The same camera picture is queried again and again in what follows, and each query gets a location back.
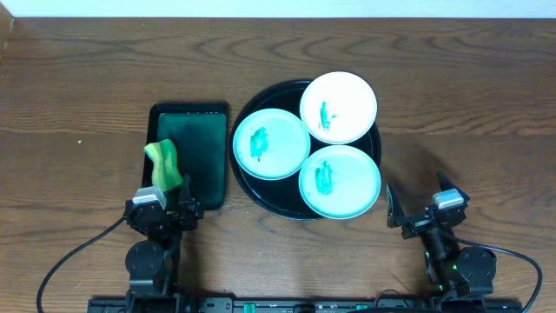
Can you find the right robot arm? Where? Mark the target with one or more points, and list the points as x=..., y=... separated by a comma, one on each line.
x=459, y=273

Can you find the black rectangular water tray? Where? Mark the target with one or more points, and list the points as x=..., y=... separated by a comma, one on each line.
x=199, y=134

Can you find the white plate with green stain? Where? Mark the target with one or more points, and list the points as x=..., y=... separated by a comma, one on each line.
x=338, y=107

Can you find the mint green plate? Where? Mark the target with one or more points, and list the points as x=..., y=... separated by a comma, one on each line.
x=339, y=182
x=271, y=144

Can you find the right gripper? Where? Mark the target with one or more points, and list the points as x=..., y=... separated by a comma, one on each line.
x=397, y=214

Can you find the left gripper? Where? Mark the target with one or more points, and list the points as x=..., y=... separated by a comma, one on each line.
x=172, y=216

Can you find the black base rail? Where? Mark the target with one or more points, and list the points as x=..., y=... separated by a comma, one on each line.
x=229, y=305

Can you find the round black tray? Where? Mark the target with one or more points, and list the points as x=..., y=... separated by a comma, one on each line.
x=283, y=197

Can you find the yellow green sponge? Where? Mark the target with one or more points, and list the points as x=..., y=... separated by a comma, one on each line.
x=165, y=173

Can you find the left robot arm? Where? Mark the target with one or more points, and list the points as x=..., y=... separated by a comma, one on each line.
x=153, y=264

